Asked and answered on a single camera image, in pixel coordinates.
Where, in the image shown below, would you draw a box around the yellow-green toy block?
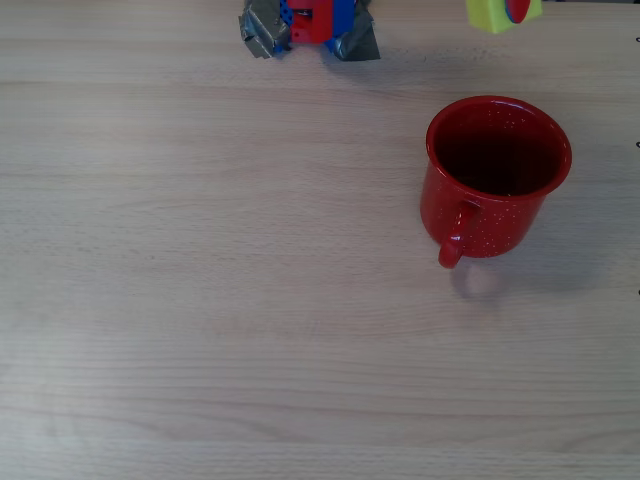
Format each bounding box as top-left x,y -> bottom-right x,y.
465,0 -> 544,35

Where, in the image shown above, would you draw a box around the red speckled enamel mug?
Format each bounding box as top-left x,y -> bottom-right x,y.
418,94 -> 574,270

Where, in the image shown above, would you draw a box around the grey tape piece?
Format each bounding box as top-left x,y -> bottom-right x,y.
327,0 -> 382,63

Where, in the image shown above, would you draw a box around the grey metal clamp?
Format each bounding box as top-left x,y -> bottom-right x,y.
238,0 -> 293,62

